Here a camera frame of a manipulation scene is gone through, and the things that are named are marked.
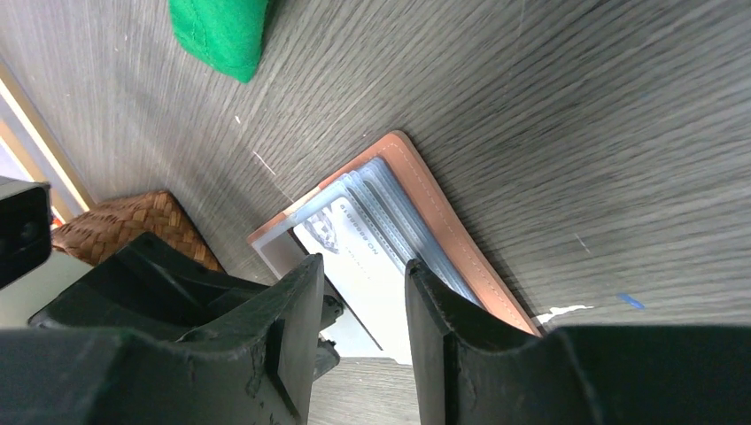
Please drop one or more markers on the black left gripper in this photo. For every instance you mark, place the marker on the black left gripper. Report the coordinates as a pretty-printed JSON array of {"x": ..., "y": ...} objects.
[{"x": 149, "y": 309}]

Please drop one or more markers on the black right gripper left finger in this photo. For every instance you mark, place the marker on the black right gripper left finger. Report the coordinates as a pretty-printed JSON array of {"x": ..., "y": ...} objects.
[{"x": 253, "y": 365}]

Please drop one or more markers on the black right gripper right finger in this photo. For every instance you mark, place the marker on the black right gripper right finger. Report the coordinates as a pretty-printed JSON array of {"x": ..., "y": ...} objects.
[{"x": 472, "y": 368}]

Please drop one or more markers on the white credit card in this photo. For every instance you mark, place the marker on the white credit card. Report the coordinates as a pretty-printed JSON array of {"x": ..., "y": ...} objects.
[{"x": 364, "y": 275}]

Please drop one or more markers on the tan leather card holder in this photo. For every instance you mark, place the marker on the tan leather card holder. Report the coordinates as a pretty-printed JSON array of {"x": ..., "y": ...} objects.
[{"x": 404, "y": 205}]

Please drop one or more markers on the brown woven basket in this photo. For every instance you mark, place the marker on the brown woven basket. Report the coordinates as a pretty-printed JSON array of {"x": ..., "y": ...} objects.
[{"x": 98, "y": 233}]

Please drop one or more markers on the green cloth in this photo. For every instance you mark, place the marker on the green cloth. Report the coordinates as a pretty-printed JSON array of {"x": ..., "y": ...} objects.
[{"x": 227, "y": 35}]

